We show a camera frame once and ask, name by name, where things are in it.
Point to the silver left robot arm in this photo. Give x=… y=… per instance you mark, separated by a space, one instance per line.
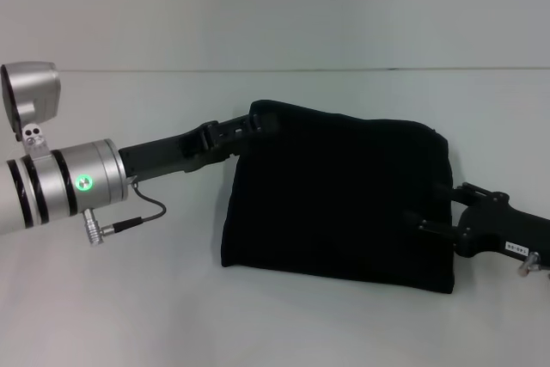
x=56 y=191

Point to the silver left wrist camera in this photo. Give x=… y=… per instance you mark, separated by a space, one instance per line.
x=30 y=92

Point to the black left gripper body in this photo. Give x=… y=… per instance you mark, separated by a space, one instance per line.
x=167 y=156

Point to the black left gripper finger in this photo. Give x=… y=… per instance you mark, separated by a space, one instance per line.
x=240 y=126
x=223 y=156

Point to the black shirt with FREE print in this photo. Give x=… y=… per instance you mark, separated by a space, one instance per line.
x=344 y=195

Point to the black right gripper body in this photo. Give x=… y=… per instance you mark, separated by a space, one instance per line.
x=502 y=225

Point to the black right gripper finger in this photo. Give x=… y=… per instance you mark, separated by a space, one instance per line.
x=464 y=193
x=434 y=227

